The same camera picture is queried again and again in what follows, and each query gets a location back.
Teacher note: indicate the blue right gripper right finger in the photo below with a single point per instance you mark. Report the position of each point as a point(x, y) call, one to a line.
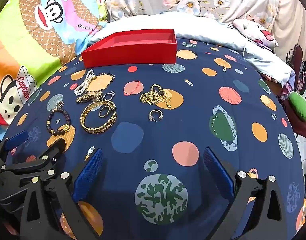
point(221, 173)

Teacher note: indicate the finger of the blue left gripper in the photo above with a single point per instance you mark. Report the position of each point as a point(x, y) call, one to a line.
point(16, 140)
point(55, 150)

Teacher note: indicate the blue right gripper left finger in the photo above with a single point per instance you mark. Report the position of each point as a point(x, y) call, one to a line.
point(86, 177)

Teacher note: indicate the gold woven bangle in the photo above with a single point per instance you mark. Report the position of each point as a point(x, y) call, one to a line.
point(107, 116)

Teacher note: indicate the red jewelry box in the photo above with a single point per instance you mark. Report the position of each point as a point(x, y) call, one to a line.
point(133, 47)

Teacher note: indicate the navy planet print blanket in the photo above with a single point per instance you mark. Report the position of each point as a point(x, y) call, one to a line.
point(153, 183)

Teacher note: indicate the colourful monkey cartoon quilt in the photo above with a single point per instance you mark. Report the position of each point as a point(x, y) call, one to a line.
point(37, 37)

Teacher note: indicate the dark chair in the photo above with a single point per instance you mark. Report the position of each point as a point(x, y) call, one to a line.
point(295, 59)

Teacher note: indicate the pink white plush pillow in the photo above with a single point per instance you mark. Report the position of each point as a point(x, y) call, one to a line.
point(255, 32)

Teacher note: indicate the beige curtain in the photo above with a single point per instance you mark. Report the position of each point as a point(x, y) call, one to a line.
point(289, 27)

